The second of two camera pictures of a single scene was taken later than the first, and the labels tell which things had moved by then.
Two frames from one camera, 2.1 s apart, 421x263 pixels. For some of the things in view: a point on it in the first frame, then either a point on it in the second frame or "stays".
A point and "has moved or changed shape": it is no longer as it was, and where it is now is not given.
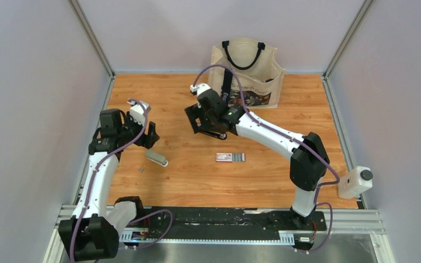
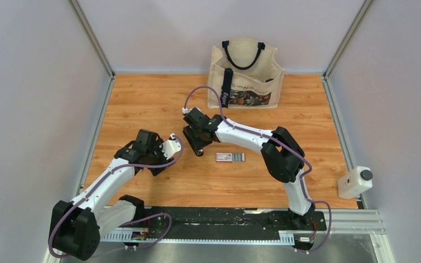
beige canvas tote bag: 261,74 stays
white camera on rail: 354,182 stays
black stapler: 197,123 has moved or changed shape
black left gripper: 148,141 -> 157,147
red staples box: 231,157 stays
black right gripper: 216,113 -> 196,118
